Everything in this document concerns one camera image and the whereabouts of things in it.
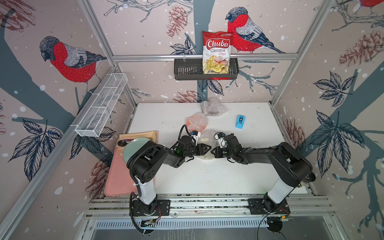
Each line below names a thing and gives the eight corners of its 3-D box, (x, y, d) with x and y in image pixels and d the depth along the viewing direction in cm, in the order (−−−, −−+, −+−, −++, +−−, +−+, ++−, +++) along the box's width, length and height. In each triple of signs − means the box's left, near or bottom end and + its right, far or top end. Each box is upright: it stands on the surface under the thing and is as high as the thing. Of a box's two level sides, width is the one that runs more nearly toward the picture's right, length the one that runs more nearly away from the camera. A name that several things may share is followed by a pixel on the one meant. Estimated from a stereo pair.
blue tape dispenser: (234, 127, 108) (235, 124, 105) (236, 117, 114) (237, 114, 111) (242, 129, 107) (244, 126, 104) (244, 119, 113) (245, 115, 110)
